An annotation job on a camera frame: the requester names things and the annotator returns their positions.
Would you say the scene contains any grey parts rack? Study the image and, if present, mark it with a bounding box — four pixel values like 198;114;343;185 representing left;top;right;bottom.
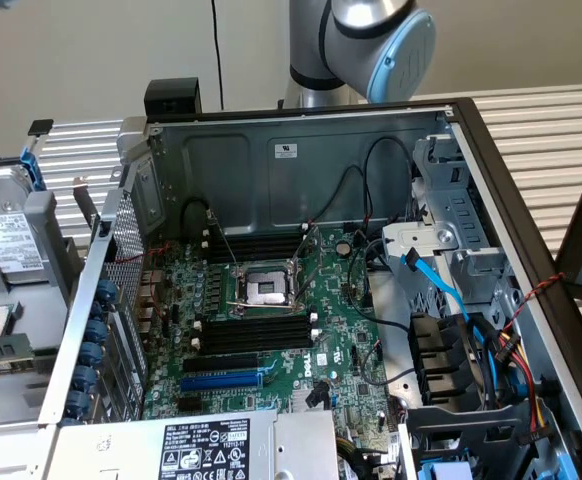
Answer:
0;189;90;436

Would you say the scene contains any silver hard disk with label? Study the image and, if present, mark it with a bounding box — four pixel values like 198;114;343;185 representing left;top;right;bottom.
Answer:
0;164;50;287

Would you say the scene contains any blue card retention knob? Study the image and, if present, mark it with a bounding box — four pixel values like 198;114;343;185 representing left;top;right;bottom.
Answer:
66;390;91;417
74;366;98;391
81;341;105;366
95;278;118;304
86;318;110;344

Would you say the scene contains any blue disk caddy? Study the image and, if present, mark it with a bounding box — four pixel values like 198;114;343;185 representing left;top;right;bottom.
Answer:
0;143;48;194

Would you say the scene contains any black table end cap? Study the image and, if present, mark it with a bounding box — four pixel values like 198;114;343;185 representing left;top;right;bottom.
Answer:
26;118;55;138

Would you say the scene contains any silver power supply with label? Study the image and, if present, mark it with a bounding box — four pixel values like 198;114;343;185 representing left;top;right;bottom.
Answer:
45;408;342;480

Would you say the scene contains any grey case latch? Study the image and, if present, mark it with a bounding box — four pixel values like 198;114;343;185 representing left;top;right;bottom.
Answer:
115;116;153;169

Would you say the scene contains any long black expansion slot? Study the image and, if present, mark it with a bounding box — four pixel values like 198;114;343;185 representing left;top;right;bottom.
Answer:
181;351;261;375

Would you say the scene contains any blue expansion slot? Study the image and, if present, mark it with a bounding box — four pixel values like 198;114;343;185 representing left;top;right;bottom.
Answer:
178;368;264;394

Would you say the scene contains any black plastic box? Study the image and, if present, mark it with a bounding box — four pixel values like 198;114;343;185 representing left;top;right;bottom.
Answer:
143;78;203;122

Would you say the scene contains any CPU socket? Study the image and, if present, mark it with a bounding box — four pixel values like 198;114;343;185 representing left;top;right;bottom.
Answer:
228;262;305;321

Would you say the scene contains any silver chipset heatsink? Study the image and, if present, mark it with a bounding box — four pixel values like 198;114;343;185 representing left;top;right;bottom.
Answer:
290;388;333;415

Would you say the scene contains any metal socket cover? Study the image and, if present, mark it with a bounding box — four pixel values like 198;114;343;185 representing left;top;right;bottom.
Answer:
290;222;322;311

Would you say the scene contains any green Dell motherboard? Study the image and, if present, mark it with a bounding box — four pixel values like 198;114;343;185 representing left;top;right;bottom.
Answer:
142;223;406;456

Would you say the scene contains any open grey PC case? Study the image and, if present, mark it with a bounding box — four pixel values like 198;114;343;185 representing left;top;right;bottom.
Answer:
38;97;582;480

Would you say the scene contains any grey metal disk bay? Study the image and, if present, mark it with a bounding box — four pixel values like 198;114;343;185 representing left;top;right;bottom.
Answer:
410;133;520;321

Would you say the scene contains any black plastic drive carrier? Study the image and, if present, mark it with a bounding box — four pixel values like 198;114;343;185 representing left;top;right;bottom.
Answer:
401;403;540;480

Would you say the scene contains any metal card bracket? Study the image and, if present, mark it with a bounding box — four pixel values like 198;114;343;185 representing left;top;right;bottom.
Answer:
72;174;101;231

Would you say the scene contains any thin red wire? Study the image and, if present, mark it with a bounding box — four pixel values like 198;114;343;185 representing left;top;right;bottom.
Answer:
108;241;175;266

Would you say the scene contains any short thick black wire loop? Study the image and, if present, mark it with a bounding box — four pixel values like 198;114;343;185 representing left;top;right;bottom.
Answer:
179;196;212;244

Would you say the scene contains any wire locking lever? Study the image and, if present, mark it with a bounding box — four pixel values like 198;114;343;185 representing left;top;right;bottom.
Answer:
205;208;240;266
224;297;298;314

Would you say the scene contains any thick black camera cable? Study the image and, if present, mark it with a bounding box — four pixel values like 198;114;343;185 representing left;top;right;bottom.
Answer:
209;0;226;113

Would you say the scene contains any black wire plug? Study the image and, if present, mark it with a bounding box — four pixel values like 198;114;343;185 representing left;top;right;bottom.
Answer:
304;382;330;409

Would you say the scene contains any small black wire loop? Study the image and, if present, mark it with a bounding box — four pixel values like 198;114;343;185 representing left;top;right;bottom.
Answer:
313;164;372;226

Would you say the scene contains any large black wire loop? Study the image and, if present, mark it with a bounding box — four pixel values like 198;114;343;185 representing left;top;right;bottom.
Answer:
362;136;418;236

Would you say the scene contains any silver drive bracket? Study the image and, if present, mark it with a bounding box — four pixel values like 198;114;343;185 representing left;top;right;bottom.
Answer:
380;222;460;281

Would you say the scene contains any flat blue SATA wire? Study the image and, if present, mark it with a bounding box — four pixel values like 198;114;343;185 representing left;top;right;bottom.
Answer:
400;247;502;386

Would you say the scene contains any black plastic fan duct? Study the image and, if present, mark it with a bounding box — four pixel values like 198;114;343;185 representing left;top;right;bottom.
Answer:
407;312;490;407

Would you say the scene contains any blue plastic drive rail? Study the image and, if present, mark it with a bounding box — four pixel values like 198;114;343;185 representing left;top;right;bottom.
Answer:
417;458;474;480

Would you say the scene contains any yellow red power wire bundle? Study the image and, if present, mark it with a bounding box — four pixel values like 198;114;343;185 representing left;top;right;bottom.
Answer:
493;327;555;441

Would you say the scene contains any red black twisted wire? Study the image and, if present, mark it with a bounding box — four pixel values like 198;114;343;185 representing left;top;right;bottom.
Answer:
499;271;566;337

